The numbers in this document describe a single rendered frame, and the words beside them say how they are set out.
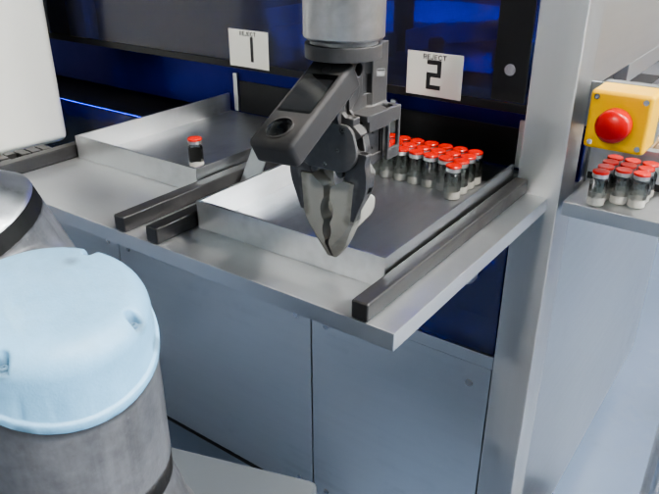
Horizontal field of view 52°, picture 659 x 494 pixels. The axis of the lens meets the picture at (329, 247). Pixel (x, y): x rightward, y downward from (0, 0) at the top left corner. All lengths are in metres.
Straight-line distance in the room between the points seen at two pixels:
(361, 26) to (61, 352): 0.37
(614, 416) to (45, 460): 1.76
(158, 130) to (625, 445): 1.39
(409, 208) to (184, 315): 0.78
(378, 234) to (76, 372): 0.48
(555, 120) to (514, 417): 0.48
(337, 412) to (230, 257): 0.65
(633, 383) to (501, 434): 1.06
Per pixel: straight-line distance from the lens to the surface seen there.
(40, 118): 1.47
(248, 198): 0.88
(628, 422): 2.03
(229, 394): 1.56
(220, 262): 0.75
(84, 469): 0.44
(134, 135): 1.19
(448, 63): 0.96
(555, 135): 0.93
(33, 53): 1.45
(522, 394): 1.11
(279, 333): 1.34
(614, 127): 0.86
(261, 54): 1.15
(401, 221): 0.84
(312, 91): 0.61
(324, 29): 0.61
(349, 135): 0.63
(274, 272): 0.72
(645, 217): 0.94
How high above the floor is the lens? 1.22
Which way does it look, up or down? 26 degrees down
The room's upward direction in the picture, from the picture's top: straight up
